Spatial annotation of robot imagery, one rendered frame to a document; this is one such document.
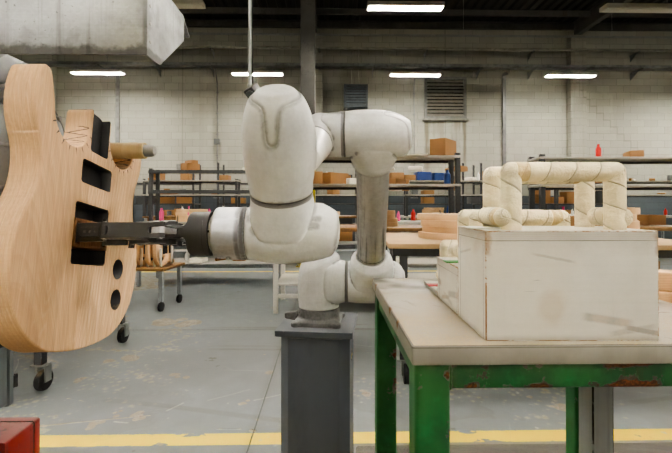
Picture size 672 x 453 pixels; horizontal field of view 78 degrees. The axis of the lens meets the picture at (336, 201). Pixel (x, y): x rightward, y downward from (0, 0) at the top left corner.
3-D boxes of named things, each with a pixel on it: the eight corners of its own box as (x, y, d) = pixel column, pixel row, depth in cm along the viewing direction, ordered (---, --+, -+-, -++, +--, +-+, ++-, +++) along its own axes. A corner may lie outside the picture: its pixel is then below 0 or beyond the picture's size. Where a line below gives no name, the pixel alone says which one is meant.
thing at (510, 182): (505, 230, 66) (505, 170, 66) (497, 229, 69) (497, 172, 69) (525, 230, 66) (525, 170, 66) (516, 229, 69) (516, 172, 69)
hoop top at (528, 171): (505, 180, 66) (505, 160, 66) (497, 182, 69) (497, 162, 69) (631, 181, 66) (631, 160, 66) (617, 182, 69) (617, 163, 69)
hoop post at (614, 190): (611, 230, 66) (611, 170, 66) (598, 229, 69) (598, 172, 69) (631, 230, 66) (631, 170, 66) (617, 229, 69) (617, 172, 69)
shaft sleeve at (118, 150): (56, 161, 83) (46, 154, 80) (60, 146, 84) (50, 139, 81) (147, 161, 84) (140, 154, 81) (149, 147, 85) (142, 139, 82)
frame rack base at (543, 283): (487, 342, 64) (486, 230, 64) (456, 316, 79) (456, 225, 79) (661, 341, 65) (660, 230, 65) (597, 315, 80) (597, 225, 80)
